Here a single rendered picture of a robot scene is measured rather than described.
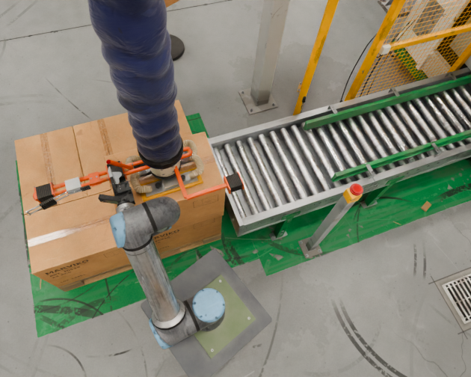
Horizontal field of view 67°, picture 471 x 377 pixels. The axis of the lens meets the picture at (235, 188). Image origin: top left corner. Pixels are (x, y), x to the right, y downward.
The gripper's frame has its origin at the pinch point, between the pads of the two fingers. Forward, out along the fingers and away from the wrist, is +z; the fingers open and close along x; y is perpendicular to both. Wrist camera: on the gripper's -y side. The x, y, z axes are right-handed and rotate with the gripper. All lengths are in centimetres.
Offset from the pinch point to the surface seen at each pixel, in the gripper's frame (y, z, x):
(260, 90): 135, 94, -84
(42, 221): -54, 14, -53
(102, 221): -19, 1, -53
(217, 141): 71, 32, -48
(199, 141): 51, 13, -13
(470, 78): 286, 19, -46
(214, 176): 52, -13, -13
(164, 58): 35, -8, 74
